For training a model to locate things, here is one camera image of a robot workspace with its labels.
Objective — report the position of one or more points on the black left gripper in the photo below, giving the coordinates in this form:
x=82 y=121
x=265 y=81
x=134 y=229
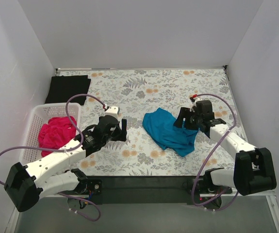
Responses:
x=119 y=131

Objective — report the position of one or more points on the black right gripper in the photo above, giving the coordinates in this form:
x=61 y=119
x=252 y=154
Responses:
x=188 y=119

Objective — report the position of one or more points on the blue t shirt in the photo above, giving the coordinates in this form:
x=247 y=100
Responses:
x=160 y=126

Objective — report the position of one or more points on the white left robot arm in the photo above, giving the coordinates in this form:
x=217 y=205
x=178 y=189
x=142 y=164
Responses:
x=27 y=184

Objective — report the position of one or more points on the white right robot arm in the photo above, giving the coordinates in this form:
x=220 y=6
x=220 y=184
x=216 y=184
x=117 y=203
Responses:
x=253 y=170

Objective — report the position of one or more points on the floral patterned tablecloth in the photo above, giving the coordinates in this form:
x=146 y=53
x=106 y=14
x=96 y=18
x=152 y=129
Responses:
x=138 y=92

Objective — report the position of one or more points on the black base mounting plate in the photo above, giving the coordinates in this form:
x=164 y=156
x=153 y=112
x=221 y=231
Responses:
x=137 y=189

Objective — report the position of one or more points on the crumpled pink t shirt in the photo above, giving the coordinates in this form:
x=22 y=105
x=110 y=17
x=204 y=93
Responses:
x=56 y=133

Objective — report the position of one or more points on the folded black t shirt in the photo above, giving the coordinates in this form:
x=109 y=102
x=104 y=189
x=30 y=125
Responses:
x=62 y=88

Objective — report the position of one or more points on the white plastic laundry basket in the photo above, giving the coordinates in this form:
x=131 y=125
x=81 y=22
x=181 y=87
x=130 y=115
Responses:
x=40 y=115

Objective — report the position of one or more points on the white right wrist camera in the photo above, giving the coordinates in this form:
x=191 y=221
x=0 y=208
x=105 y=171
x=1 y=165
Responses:
x=194 y=99

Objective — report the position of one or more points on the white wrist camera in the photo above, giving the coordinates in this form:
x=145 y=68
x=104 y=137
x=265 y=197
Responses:
x=194 y=99
x=112 y=111

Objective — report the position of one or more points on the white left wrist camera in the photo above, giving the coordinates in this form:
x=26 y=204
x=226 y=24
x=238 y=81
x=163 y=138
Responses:
x=112 y=111

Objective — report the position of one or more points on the aluminium frame rail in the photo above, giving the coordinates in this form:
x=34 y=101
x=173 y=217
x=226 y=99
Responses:
x=274 y=208

